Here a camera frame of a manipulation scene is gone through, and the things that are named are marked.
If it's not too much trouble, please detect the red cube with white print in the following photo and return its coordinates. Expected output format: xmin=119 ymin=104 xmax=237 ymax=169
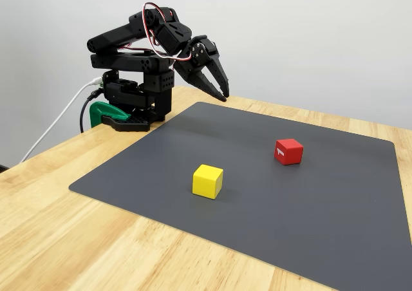
xmin=274 ymin=138 xmax=304 ymax=166

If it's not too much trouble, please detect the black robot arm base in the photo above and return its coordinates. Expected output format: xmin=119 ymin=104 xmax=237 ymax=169
xmin=102 ymin=78 xmax=171 ymax=133

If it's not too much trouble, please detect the yellow cube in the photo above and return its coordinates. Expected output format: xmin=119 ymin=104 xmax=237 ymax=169
xmin=192 ymin=164 xmax=224 ymax=200

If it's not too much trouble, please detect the black controller board holder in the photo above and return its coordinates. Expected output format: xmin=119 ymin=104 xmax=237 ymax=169
xmin=101 ymin=69 xmax=119 ymax=88

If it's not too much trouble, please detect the green table clamp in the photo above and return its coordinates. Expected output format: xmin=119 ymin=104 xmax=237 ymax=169
xmin=89 ymin=101 xmax=132 ymax=128

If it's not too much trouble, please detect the dark grey rectangular mat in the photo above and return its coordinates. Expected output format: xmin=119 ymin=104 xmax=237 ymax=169
xmin=68 ymin=101 xmax=412 ymax=291

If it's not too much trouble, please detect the red white black gripper wire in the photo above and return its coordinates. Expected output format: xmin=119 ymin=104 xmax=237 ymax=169
xmin=143 ymin=3 xmax=194 ymax=69

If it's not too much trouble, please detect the red white black elbow wire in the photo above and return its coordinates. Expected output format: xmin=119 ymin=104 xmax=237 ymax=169
xmin=115 ymin=44 xmax=158 ymax=53

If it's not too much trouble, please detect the black cable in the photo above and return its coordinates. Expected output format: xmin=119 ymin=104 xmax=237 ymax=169
xmin=79 ymin=89 xmax=103 ymax=133

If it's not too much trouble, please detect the white cable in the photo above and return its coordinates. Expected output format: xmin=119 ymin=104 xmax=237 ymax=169
xmin=19 ymin=77 xmax=104 ymax=164

